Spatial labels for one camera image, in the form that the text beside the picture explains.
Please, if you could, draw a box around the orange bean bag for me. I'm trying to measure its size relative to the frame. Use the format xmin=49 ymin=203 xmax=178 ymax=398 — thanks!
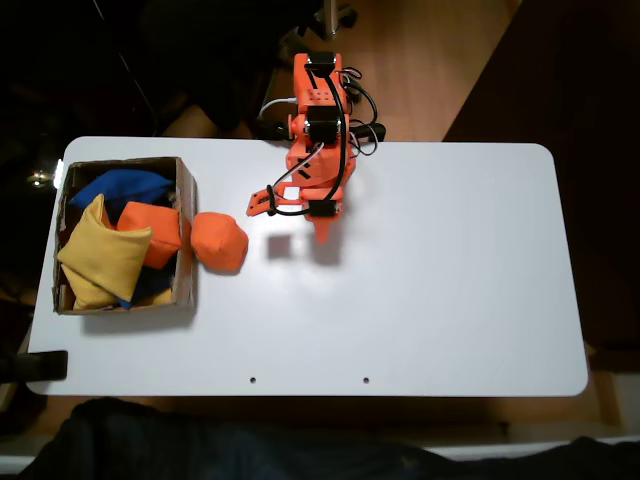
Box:
xmin=116 ymin=200 xmax=184 ymax=270
xmin=189 ymin=211 xmax=250 ymax=275

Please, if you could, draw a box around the brown cardboard box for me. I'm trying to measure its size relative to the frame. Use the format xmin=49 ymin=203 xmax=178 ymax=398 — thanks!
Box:
xmin=52 ymin=156 xmax=199 ymax=316

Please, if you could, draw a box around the blue bean bag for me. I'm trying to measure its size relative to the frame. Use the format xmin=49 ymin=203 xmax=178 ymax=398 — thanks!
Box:
xmin=68 ymin=168 xmax=176 ymax=211
xmin=117 ymin=264 xmax=176 ymax=310

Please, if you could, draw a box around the dark cloth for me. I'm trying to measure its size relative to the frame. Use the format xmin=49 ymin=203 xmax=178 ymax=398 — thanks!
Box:
xmin=19 ymin=397 xmax=640 ymax=480

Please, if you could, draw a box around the black table clamp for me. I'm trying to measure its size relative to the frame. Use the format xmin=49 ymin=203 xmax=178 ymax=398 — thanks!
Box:
xmin=0 ymin=349 xmax=69 ymax=384

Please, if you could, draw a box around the black camera cable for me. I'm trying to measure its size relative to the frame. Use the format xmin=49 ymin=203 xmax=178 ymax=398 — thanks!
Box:
xmin=266 ymin=62 xmax=349 ymax=217

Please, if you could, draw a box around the white servo wire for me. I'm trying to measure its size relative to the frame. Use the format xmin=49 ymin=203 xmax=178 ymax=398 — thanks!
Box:
xmin=272 ymin=142 xmax=326 ymax=194

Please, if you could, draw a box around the orange camera mount plate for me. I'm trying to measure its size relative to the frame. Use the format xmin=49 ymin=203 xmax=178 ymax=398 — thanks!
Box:
xmin=246 ymin=185 xmax=304 ymax=217

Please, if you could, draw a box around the black base cable bundle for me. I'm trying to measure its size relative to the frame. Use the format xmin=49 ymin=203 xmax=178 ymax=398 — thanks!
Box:
xmin=343 ymin=67 xmax=387 ymax=157

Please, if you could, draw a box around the white power cable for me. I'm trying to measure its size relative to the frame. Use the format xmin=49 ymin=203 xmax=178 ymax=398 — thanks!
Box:
xmin=258 ymin=97 xmax=300 ymax=121

